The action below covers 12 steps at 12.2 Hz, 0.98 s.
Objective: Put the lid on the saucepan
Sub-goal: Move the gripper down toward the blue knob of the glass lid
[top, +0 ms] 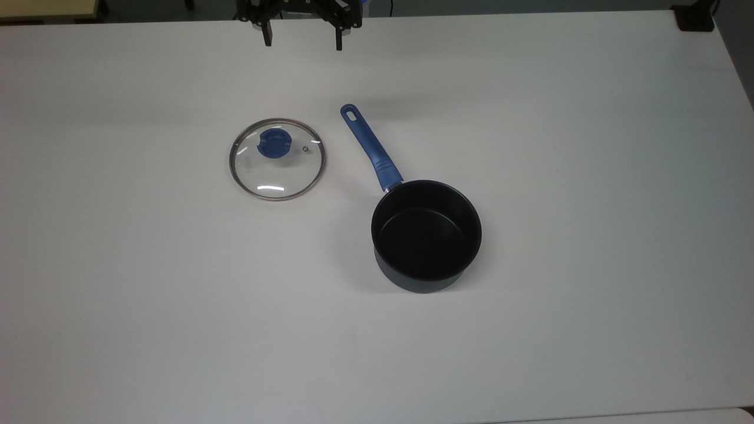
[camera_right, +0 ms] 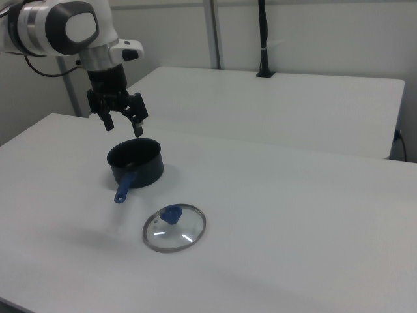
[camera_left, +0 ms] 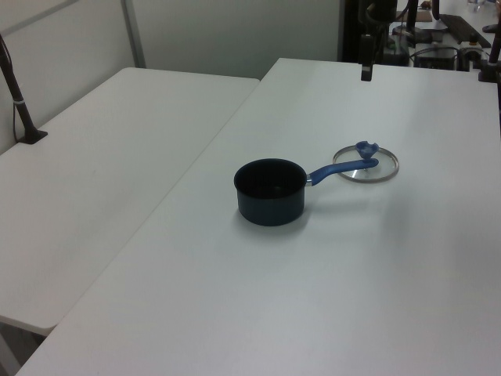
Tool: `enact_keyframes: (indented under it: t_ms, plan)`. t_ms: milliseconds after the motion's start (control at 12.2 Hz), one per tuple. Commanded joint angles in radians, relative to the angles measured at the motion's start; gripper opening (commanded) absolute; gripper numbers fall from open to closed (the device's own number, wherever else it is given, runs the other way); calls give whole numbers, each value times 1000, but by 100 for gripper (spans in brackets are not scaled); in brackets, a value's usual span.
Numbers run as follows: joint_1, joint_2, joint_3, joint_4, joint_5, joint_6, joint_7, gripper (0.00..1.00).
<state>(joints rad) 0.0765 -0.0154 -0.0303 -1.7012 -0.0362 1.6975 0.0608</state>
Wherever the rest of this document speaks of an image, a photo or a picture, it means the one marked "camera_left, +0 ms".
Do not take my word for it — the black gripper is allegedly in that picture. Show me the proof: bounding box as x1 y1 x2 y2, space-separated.
359 33 375 82

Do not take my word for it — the glass lid blue knob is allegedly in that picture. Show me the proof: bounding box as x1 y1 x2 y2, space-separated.
332 140 401 184

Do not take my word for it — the black equipment box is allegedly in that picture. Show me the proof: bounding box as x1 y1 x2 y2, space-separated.
414 46 460 71

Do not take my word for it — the dark flat monitor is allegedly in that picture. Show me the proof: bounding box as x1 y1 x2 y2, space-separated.
437 13 492 46

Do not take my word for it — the black clamp pole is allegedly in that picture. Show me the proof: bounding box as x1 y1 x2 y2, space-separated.
478 23 501 83

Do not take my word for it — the dark blue saucepan blue handle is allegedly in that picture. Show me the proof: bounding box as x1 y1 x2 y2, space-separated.
233 157 380 227

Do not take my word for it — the black camera stand pole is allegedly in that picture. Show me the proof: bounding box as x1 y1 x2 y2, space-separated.
0 33 49 144

